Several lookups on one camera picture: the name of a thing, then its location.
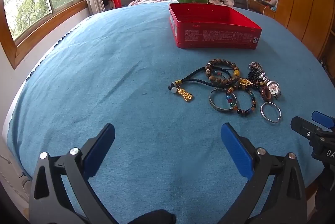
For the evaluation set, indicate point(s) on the wooden desk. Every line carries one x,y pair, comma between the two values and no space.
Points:
259,8

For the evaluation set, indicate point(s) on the engraved silver bangle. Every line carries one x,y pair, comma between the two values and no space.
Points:
213,106

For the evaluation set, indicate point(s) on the silver wristwatch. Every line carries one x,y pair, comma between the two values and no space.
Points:
273,88

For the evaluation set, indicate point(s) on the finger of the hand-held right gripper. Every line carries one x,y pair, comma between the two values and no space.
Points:
324,119
308,132

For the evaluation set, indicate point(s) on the red tin box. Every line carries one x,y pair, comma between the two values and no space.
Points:
214,38

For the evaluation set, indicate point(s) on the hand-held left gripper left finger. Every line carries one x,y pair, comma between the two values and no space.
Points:
100,150

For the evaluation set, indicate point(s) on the gold charm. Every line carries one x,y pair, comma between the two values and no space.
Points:
245,82

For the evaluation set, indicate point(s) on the thin silver bangle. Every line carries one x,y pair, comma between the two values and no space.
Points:
262,112

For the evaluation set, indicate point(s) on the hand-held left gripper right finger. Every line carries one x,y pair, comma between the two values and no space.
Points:
236,153

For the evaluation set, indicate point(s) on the wooden wardrobe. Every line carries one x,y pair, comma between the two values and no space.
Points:
303,4

